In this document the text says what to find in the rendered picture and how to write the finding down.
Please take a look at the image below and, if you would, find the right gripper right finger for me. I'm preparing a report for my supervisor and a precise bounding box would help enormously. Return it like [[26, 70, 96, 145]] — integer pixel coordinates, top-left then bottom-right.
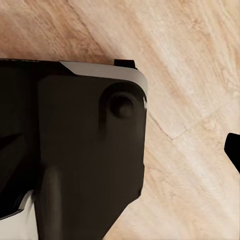
[[224, 133, 240, 173]]

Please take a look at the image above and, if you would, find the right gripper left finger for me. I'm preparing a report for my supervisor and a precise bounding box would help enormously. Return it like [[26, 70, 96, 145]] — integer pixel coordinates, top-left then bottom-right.
[[0, 133, 26, 193]]

